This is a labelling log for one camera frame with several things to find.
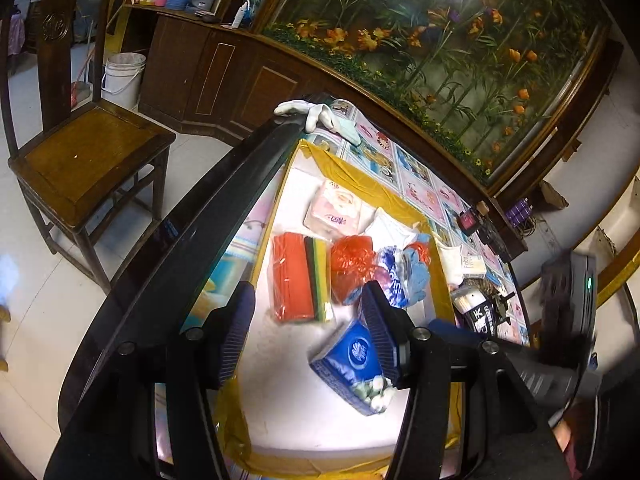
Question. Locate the black printed packet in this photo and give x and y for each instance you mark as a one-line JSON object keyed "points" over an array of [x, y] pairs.
{"points": [[485, 312]]}

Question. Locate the green capped bottle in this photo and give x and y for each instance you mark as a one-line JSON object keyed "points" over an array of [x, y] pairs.
{"points": [[253, 4]]}

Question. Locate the wooden cabinet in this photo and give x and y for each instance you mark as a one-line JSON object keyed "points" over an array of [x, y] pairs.
{"points": [[225, 70]]}

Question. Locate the printed tablecloth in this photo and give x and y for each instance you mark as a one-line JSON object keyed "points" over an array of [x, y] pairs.
{"points": [[415, 170]]}

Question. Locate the white box with yellow tape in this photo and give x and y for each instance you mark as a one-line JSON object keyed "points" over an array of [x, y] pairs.
{"points": [[290, 410]]}

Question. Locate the pink tissue pack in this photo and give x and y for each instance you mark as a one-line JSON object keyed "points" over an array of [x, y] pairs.
{"points": [[332, 207]]}

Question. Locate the brown cardboard scrap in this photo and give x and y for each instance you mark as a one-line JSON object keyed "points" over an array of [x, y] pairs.
{"points": [[554, 195]]}

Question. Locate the white cloth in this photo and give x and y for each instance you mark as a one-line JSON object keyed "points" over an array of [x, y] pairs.
{"points": [[392, 227]]}

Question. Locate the black round table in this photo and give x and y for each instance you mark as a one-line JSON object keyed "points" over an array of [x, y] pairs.
{"points": [[200, 195]]}

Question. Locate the blue tissue pack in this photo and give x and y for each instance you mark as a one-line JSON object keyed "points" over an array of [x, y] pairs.
{"points": [[350, 355]]}

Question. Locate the orange sponge pack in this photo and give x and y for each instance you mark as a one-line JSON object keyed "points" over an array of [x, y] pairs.
{"points": [[292, 275]]}

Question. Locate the red plastic bag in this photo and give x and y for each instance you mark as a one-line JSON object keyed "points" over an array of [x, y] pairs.
{"points": [[350, 260]]}

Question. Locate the white plastic bucket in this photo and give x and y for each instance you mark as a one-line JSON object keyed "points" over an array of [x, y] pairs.
{"points": [[122, 85]]}

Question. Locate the purple small item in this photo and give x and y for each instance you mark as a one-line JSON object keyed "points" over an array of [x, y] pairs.
{"points": [[517, 211]]}

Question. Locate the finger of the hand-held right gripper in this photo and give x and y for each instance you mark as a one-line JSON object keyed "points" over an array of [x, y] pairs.
{"points": [[450, 335]]}

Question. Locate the black rectangular device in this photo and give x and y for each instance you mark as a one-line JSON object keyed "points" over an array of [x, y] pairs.
{"points": [[495, 237]]}

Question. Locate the blue and white plastic packet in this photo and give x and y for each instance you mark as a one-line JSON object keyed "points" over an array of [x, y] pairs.
{"points": [[392, 270]]}

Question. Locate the wooden chair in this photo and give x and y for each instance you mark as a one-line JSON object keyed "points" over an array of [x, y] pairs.
{"points": [[90, 155]]}

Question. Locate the framed floral wall painting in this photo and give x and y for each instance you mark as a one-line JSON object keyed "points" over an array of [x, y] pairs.
{"points": [[450, 60]]}

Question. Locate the small white carton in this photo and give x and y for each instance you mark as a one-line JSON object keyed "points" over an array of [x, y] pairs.
{"points": [[474, 266]]}

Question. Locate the small tan block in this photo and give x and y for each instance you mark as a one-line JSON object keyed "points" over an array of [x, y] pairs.
{"points": [[483, 208]]}

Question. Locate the white cotton glove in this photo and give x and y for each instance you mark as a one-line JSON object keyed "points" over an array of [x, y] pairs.
{"points": [[290, 107], [320, 117]]}

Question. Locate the pink and black small box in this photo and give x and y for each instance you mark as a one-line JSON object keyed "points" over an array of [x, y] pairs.
{"points": [[469, 221]]}

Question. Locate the white folded packet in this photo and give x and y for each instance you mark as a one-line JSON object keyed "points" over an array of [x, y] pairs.
{"points": [[452, 265]]}

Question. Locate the white tube bottle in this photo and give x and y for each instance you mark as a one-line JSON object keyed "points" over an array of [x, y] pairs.
{"points": [[239, 14]]}

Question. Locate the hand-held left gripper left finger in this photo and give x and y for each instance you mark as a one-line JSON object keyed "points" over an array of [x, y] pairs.
{"points": [[235, 335]]}

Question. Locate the pale green cloth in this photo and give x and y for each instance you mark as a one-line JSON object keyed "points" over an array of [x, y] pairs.
{"points": [[350, 132]]}

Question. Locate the cotton swab container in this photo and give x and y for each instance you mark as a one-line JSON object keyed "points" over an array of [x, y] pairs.
{"points": [[466, 297]]}

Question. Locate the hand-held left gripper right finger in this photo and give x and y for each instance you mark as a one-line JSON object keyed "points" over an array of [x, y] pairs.
{"points": [[380, 330]]}

